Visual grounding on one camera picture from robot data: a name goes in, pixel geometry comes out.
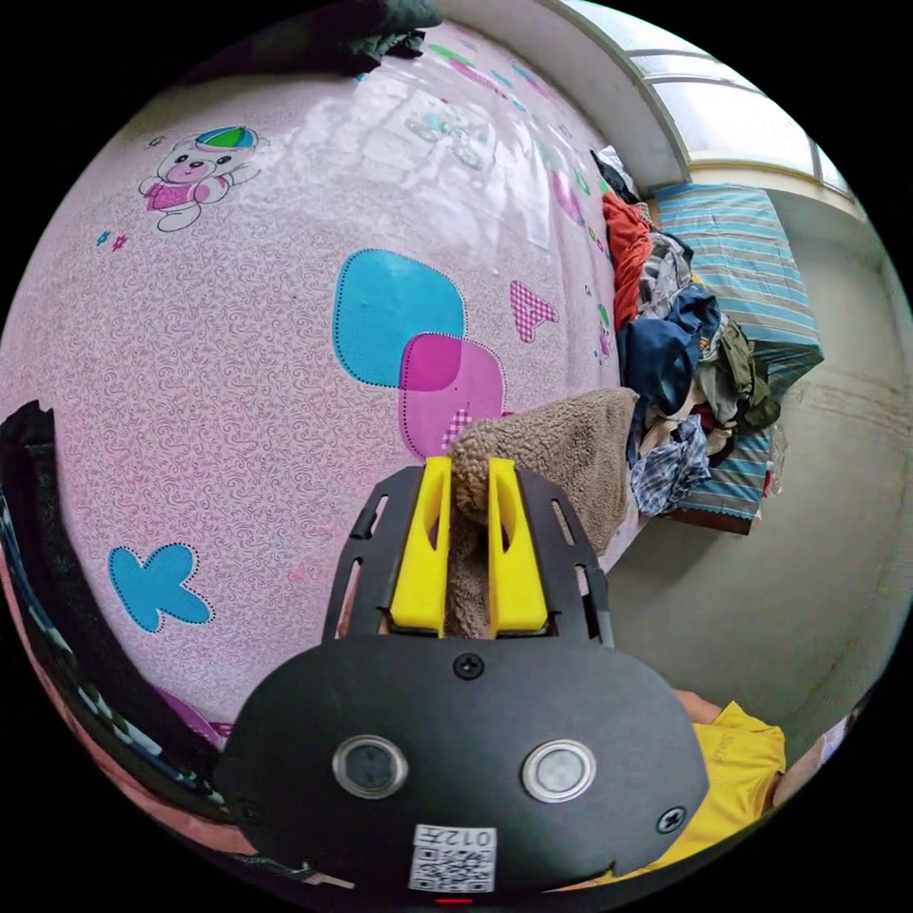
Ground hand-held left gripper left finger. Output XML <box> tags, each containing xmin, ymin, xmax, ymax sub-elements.
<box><xmin>389</xmin><ymin>456</ymin><xmax>455</xmax><ymax>635</ymax></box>

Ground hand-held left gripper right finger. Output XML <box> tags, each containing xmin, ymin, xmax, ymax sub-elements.
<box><xmin>487</xmin><ymin>458</ymin><xmax>550</xmax><ymax>638</ymax></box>

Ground brown fleece vest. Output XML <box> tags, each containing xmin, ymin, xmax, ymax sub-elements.
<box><xmin>443</xmin><ymin>387</ymin><xmax>641</xmax><ymax>641</ymax></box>

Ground person's left forearm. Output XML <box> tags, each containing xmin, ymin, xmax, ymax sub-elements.
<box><xmin>672</xmin><ymin>689</ymin><xmax>723</xmax><ymax>728</ymax></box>

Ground bed with pink printed sheet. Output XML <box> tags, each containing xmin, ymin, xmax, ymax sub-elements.
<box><xmin>0</xmin><ymin>21</ymin><xmax>649</xmax><ymax>857</ymax></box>

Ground pile of clothes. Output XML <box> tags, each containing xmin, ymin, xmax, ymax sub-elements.
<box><xmin>590</xmin><ymin>145</ymin><xmax>784</xmax><ymax>520</ymax></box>

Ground person's body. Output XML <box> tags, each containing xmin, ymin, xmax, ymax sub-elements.
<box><xmin>606</xmin><ymin>701</ymin><xmax>861</xmax><ymax>889</ymax></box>

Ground black patterned garment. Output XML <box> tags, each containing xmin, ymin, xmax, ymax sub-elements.
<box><xmin>0</xmin><ymin>398</ymin><xmax>237</xmax><ymax>822</ymax></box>

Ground blue striped mattress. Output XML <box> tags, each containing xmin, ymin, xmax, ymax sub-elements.
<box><xmin>652</xmin><ymin>182</ymin><xmax>827</xmax><ymax>537</ymax></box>

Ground window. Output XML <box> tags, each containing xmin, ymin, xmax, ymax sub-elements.
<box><xmin>563</xmin><ymin>0</ymin><xmax>861</xmax><ymax>204</ymax></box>

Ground dark green garment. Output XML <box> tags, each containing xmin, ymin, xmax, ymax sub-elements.
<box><xmin>335</xmin><ymin>0</ymin><xmax>447</xmax><ymax>78</ymax></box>

